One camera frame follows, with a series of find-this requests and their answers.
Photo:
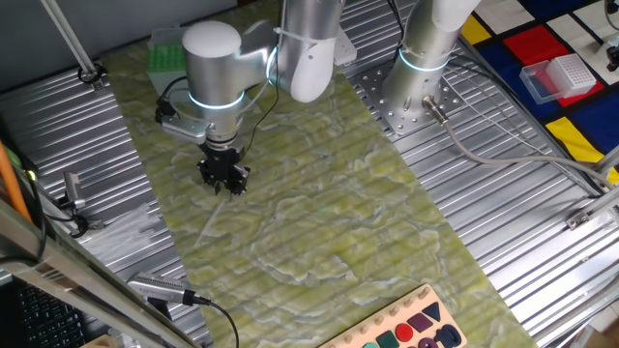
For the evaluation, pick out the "green marble pattern mat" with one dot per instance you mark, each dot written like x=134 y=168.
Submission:
x=314 y=217

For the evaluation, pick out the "clear pipette tip pile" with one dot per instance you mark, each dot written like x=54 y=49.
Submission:
x=121 y=232

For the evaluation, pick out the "aluminium profile bar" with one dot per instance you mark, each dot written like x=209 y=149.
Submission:
x=595 y=208

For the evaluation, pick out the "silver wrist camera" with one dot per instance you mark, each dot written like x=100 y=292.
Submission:
x=186 y=129

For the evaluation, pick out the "black keyboard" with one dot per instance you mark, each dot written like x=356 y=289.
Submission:
x=48 y=319

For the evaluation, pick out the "silver camera with grille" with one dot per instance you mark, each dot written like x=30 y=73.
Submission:
x=155 y=287

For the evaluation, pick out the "large clear pipette tip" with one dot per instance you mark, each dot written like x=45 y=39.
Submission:
x=210 y=220

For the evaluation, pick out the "small black device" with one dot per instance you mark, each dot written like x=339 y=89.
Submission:
x=611 y=55

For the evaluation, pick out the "orange tube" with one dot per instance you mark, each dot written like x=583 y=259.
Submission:
x=9 y=179

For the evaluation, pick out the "aluminium frame beam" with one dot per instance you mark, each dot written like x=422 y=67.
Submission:
x=72 y=275

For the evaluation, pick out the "green pipette tip holder box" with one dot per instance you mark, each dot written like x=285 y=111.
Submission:
x=164 y=55

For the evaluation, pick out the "thin metal pole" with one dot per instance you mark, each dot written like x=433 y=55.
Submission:
x=67 y=34

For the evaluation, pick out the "small silver camera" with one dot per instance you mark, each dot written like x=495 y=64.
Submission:
x=72 y=188

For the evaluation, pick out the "white small tip box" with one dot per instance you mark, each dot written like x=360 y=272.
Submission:
x=573 y=72

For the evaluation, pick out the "white power strip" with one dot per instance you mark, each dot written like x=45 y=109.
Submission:
x=344 y=48

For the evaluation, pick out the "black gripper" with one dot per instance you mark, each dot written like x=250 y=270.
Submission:
x=222 y=166

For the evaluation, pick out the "wooden shape puzzle board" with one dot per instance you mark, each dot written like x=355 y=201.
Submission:
x=387 y=319

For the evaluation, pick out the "tan cardboard box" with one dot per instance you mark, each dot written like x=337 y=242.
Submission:
x=99 y=342

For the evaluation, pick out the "colourful checkered cloth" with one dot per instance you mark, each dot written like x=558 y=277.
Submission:
x=532 y=43

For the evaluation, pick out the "clear plastic box lid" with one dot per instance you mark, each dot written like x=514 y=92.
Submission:
x=534 y=84

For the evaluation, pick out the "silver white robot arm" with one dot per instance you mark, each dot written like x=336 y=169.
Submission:
x=213 y=63

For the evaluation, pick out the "black pole clamp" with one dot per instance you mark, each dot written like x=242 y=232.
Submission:
x=92 y=75

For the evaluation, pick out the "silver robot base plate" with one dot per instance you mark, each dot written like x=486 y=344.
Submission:
x=382 y=104

